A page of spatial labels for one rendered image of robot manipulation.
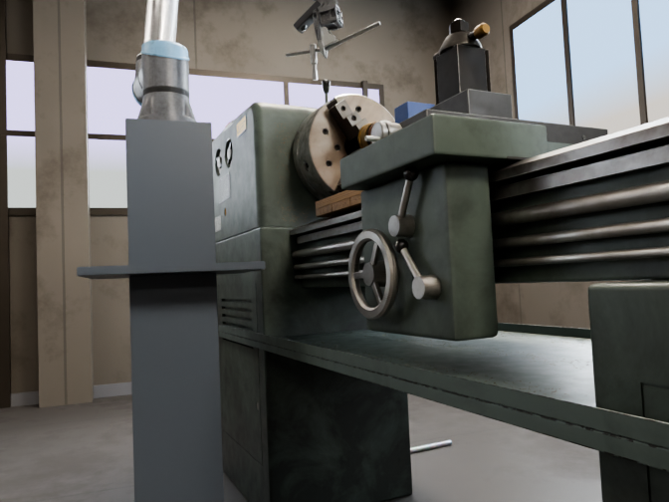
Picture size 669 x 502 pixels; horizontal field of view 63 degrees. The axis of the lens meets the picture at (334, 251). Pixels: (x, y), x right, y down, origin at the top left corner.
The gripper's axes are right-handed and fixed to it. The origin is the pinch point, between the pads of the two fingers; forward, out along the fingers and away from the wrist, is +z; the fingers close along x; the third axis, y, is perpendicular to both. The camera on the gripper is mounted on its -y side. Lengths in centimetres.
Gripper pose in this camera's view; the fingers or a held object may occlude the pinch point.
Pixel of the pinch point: (323, 54)
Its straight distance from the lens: 193.1
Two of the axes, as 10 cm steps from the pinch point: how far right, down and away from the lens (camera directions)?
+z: 1.2, 9.9, -0.3
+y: 9.4, -1.2, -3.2
